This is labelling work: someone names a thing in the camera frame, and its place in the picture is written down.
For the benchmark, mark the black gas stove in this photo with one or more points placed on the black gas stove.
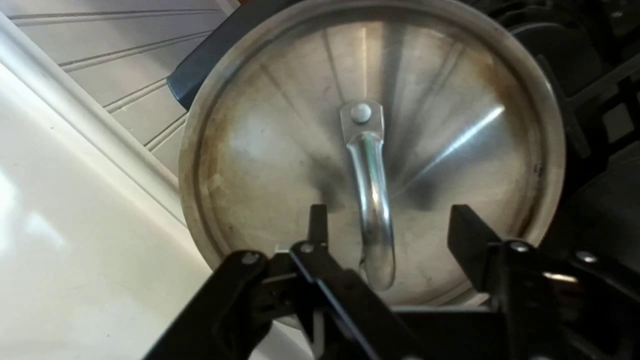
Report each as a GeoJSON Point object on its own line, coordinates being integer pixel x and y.
{"type": "Point", "coordinates": [591, 55]}

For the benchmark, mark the steel pot lid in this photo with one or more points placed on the steel pot lid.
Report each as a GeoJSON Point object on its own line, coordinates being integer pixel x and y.
{"type": "Point", "coordinates": [387, 113]}

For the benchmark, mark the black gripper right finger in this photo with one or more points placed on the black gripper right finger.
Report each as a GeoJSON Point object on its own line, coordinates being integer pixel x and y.
{"type": "Point", "coordinates": [578, 309]}

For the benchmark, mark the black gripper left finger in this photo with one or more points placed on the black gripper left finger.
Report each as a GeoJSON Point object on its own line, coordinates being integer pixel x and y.
{"type": "Point", "coordinates": [236, 306]}

